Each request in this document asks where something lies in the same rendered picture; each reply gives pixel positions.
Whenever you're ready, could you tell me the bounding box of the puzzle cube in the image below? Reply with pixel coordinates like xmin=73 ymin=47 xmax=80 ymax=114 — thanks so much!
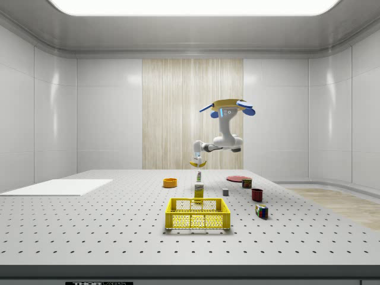
xmin=255 ymin=204 xmax=270 ymax=220

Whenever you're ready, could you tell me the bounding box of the yellow basket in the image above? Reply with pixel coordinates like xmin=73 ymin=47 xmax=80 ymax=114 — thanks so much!
xmin=164 ymin=197 xmax=232 ymax=231

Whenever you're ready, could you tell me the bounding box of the white board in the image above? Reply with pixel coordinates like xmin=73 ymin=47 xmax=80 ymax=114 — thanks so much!
xmin=0 ymin=179 xmax=114 ymax=197

